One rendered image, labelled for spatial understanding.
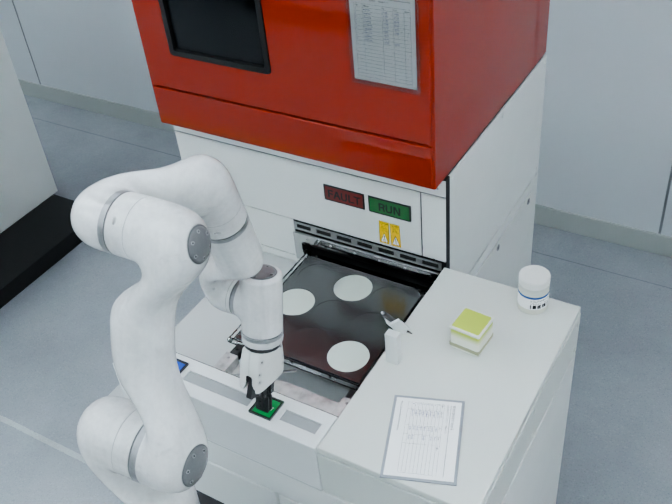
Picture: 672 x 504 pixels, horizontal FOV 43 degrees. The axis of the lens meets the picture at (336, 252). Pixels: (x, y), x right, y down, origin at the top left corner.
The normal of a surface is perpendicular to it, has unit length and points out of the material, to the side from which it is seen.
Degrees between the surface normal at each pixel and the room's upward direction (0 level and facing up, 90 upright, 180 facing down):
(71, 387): 0
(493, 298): 0
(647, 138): 90
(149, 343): 79
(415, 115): 90
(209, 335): 0
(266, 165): 90
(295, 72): 90
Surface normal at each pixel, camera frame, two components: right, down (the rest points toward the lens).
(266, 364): 0.82, 0.29
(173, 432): 0.64, -0.14
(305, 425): -0.08, -0.78
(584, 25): -0.50, 0.58
